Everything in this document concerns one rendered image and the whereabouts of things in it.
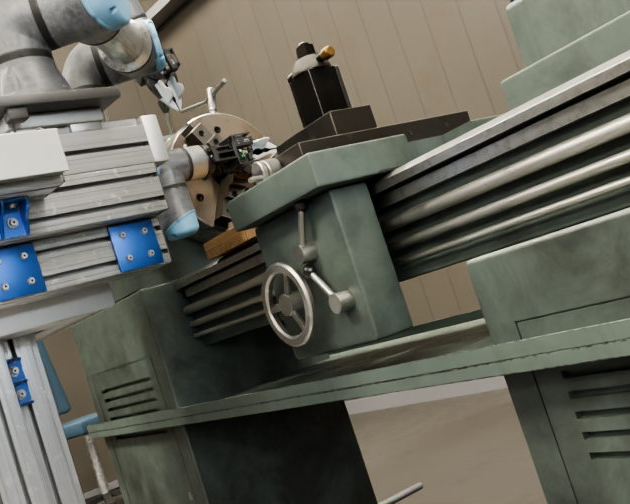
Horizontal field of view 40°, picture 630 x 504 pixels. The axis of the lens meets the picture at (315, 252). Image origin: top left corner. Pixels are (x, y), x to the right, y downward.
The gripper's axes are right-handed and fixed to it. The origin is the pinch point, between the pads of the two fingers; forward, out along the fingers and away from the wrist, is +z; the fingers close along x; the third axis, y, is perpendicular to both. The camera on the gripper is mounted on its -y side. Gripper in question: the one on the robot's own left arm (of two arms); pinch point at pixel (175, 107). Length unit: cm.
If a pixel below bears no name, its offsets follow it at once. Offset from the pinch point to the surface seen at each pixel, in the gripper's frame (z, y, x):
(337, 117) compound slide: 28, 81, -20
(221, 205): 30.4, 21.3, -15.0
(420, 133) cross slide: 38, 83, -4
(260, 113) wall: -21, -236, 195
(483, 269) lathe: 59, 117, -39
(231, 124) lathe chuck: 12.9, 18.3, 1.0
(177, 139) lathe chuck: 10.9, 18.3, -15.2
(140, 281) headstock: 37, 2, -35
